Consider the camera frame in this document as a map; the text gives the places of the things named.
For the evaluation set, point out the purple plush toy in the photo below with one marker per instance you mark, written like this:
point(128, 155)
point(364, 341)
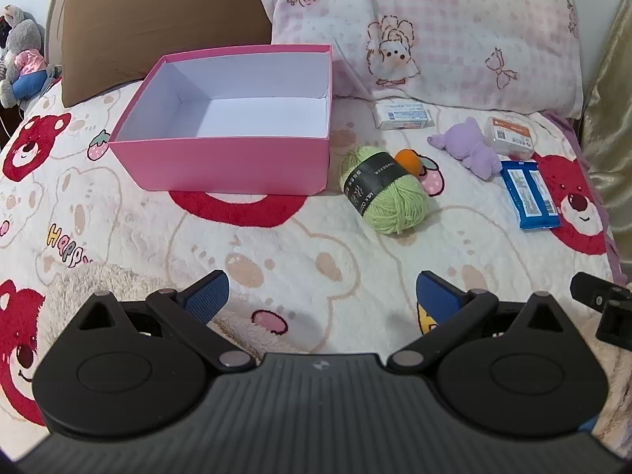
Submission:
point(469, 148)

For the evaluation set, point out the brown pillow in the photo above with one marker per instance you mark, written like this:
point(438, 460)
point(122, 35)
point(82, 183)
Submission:
point(148, 24)

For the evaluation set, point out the small orange ball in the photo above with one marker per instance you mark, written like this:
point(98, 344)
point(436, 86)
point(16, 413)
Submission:
point(409, 160)

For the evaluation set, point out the cream fluffy cloth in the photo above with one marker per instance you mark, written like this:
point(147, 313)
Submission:
point(98, 276)

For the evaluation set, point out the blue wet wipes packet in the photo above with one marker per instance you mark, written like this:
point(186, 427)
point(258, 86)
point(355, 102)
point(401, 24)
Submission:
point(531, 197)

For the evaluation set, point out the white tissue pack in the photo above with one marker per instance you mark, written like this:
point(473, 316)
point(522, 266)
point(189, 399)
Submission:
point(402, 116)

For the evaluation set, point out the pink plaid pillow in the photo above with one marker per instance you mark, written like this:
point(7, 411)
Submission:
point(444, 34)

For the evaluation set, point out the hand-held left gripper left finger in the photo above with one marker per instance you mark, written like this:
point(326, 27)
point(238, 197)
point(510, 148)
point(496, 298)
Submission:
point(210, 296)

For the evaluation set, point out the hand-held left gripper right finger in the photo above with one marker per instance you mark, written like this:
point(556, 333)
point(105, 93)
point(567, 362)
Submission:
point(437, 298)

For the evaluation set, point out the pink cardboard box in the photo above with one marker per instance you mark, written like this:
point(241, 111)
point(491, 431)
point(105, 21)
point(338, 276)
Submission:
point(222, 163)

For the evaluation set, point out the white box with orange label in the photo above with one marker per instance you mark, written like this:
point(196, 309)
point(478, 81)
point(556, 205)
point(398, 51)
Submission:
point(508, 138)

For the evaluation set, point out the green yarn ball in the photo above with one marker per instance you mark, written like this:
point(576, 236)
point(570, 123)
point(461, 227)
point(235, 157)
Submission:
point(390, 202)

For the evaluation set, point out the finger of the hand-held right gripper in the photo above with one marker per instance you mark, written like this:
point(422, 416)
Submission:
point(617, 326)
point(590, 291)

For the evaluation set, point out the grey stuffed toy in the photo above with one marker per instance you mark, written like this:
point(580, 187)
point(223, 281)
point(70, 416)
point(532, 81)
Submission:
point(24, 39)

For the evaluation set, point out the gold curtain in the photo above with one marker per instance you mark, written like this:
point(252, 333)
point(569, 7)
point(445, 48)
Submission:
point(612, 133)

